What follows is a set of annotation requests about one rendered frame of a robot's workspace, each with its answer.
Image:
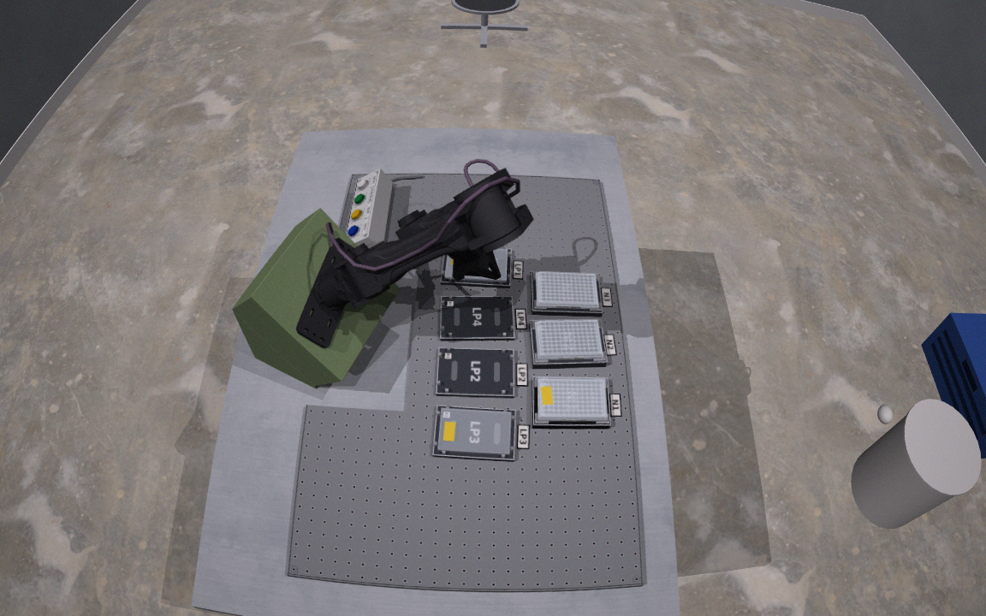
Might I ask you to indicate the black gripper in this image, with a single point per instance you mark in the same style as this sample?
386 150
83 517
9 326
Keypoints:
478 267

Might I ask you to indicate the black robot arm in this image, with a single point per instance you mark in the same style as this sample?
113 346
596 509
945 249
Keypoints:
488 217

